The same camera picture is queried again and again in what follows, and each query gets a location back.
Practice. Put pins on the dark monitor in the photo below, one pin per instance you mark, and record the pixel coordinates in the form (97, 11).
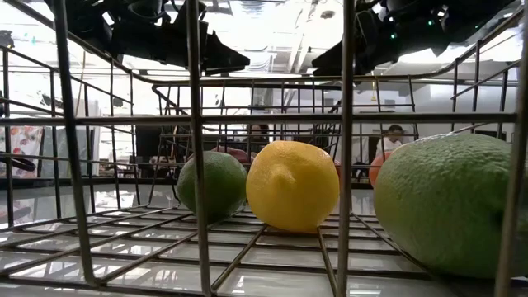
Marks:
(147, 142)

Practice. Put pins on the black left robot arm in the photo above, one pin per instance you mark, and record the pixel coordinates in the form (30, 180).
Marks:
(78, 16)

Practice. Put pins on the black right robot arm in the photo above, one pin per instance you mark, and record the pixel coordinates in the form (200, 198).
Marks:
(474, 16)

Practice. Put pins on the floral patterned cloth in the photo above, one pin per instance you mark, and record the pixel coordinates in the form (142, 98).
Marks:
(26, 148)

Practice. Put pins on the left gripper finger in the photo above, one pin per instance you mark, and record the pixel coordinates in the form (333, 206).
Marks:
(222, 55)

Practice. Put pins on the black ceiling device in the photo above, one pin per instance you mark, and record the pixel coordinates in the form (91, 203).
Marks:
(6, 39)

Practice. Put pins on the green lime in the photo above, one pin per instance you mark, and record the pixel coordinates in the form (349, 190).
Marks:
(445, 206)
(222, 185)

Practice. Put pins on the person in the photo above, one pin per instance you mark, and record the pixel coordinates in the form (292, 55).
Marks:
(392, 142)
(259, 134)

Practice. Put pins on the orange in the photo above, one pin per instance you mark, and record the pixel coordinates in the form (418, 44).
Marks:
(377, 169)

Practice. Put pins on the yellow lemon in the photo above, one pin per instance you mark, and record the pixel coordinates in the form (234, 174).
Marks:
(293, 185)

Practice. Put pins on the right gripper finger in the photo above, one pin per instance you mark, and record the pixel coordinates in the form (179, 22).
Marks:
(330, 62)

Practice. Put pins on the grey ceiling sensor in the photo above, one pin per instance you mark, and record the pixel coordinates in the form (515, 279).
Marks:
(328, 14)

